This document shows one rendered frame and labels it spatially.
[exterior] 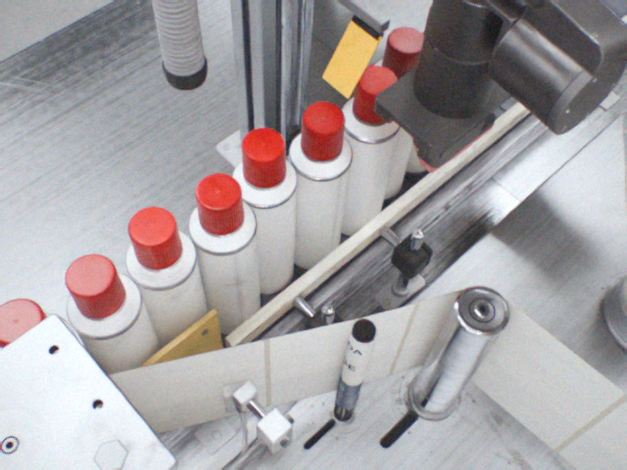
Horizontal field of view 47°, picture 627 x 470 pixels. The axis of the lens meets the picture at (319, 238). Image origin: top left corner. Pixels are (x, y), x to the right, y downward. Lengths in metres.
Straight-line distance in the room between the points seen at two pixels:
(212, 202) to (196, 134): 0.37
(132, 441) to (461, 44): 0.31
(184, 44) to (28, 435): 0.29
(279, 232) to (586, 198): 0.36
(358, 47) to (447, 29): 0.11
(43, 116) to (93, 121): 0.06
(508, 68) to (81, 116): 0.58
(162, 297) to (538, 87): 0.30
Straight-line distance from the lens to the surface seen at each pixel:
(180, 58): 0.56
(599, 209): 0.82
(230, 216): 0.52
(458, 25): 0.48
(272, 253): 0.62
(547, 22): 0.45
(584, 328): 0.75
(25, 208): 0.85
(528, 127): 0.86
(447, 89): 0.52
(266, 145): 0.54
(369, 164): 0.63
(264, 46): 0.69
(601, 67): 0.44
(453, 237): 0.81
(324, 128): 0.55
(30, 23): 2.30
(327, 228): 0.64
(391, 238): 0.70
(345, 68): 0.58
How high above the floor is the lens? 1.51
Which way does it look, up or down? 59 degrees down
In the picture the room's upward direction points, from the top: 6 degrees clockwise
